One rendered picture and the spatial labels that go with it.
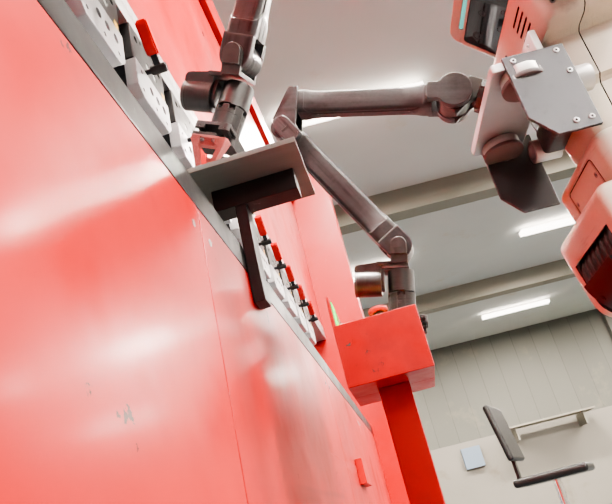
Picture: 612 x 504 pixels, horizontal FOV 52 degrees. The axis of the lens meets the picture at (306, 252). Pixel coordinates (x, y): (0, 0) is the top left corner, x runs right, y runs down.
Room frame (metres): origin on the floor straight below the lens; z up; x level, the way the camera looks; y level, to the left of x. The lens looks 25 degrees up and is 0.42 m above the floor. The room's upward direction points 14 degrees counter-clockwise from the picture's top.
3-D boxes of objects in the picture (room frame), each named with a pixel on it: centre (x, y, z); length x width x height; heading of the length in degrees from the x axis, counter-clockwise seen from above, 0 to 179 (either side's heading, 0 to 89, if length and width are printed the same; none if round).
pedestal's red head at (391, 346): (1.23, -0.10, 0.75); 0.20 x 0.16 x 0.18; 175
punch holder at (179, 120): (1.12, 0.23, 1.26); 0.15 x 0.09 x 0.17; 175
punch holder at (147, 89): (0.92, 0.24, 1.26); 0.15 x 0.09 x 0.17; 175
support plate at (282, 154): (0.93, 0.10, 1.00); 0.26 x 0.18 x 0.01; 85
